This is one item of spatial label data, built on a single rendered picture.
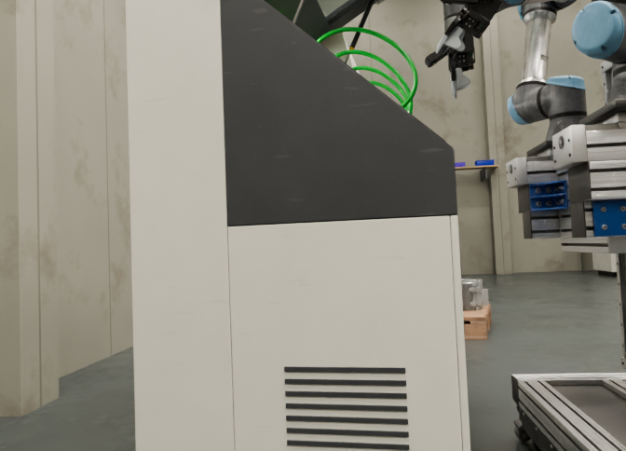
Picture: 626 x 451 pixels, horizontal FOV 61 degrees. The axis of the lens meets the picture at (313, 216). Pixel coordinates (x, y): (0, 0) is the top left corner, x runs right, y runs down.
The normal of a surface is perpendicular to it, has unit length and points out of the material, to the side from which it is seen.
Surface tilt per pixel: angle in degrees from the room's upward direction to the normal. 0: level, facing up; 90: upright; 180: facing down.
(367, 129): 90
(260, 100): 90
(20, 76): 90
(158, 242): 90
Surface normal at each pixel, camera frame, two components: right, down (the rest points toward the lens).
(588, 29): -0.86, 0.13
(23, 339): 0.99, -0.04
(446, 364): -0.22, -0.04
